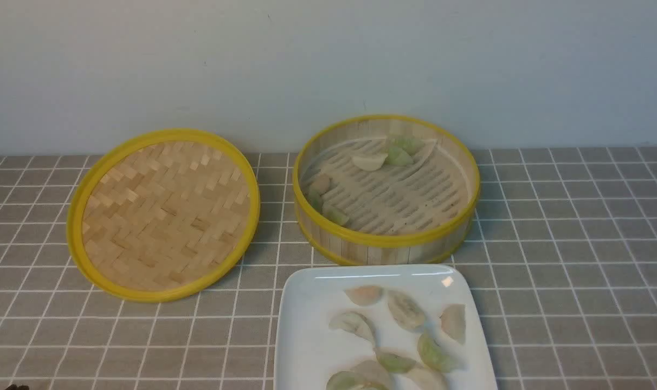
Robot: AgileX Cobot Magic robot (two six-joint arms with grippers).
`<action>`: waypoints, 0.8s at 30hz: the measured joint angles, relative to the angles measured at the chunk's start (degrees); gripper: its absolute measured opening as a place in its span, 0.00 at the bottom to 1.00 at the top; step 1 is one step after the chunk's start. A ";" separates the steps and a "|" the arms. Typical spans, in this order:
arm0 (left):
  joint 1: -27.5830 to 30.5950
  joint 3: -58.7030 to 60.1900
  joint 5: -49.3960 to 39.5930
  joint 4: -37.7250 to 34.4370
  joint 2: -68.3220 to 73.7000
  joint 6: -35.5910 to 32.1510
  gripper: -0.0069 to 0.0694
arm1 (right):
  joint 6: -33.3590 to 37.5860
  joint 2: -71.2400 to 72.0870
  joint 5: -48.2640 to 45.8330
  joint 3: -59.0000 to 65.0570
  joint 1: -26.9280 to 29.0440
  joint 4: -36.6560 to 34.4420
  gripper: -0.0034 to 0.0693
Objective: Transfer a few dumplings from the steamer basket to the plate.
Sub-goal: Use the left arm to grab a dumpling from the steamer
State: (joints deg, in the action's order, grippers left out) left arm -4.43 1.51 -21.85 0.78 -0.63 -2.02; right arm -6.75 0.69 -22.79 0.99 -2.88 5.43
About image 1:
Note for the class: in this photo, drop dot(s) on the white dumpling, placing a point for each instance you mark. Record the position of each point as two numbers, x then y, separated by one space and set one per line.
369 162

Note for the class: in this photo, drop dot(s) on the pale dumpling plate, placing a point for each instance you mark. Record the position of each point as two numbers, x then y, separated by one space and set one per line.
373 372
453 322
355 324
405 311
425 378

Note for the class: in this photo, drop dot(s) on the pink dumpling plate top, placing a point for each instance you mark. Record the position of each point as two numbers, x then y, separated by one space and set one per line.
365 295

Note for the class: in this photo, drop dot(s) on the white square plate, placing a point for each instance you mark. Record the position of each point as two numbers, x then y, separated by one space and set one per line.
308 352

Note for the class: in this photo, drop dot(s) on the green dumpling plate middle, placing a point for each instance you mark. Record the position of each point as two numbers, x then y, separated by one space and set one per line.
394 363

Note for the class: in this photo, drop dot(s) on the green dumpling plate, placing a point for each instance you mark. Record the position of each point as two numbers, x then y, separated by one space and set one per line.
394 363
435 357
352 380

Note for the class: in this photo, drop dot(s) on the green dumpling plate bottom left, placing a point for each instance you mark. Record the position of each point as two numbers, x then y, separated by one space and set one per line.
352 380

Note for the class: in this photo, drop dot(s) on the green dumpling plate right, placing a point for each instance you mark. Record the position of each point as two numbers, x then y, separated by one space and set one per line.
435 357

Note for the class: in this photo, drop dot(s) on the green dumpling steamer left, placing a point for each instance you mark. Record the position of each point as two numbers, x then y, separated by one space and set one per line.
315 199

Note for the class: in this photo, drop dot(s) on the green dumpling steamer front-left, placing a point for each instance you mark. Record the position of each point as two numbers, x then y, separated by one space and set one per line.
335 215

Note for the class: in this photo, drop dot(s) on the bamboo steamer basket yellow rim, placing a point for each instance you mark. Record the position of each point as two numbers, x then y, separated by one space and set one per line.
348 247

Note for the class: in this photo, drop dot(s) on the green dumpling steamer middle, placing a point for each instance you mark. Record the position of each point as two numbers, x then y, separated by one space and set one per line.
397 156

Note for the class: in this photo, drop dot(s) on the green dumpling steamer back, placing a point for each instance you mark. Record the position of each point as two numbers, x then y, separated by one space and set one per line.
409 144

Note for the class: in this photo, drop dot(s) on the bamboo steamer lid yellow rim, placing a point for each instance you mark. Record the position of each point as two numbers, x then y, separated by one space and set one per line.
164 215

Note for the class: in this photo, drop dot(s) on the dark object bottom left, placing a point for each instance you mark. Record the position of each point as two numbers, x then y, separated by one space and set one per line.
14 386

